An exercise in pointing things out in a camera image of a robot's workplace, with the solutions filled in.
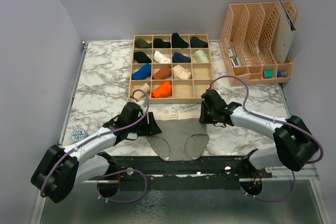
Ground dark green rolled cloth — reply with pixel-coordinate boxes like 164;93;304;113
190;36;208;48

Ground blue rolled cloth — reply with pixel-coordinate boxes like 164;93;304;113
132;63;152;80

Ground olive green rolled cloth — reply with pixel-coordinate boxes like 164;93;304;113
134;38;152;49

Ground wooden compartment tray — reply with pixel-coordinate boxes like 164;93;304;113
129;34;214;104

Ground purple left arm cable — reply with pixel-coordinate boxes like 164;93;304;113
39;89;150;204

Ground cards in rack slot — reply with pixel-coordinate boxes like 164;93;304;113
228;46;250;77

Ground navy rolled cloth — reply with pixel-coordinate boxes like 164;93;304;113
172;52;191;63

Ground beige boxer underwear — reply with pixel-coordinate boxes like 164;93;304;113
172;65;192;80

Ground grey folder in rack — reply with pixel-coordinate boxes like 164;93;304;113
271;0;297;63

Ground blue grey cylinder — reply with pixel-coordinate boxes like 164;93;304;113
277;71;288;78

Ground brown rolled cloth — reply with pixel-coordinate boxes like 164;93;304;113
153;66;172;80

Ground black rolled cloth left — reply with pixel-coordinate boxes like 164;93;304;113
133;51;152;63

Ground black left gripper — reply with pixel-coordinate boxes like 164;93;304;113
128;112;162;136

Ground pale green rolled cloth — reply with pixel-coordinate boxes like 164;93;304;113
194;50;209;63

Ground black rolled cloth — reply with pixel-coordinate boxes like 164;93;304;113
153;38;171;48
133;51;152;63
171;33;189;48

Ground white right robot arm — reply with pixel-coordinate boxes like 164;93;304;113
199;89;319;177

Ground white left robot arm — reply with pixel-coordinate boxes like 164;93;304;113
30;102;162;203

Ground orange rolled cloth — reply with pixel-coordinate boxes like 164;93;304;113
151;81;173;99

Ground pink file organizer rack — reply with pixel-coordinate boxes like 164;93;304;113
219;2;292;86

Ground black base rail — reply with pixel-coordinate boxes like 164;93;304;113
88;154;272;194

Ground white rolled cloth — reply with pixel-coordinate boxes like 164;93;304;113
153;50;171;63

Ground beige rolled cloth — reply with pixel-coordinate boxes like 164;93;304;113
132;83;150;99

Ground grey underwear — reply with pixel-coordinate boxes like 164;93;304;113
147;112;209;162

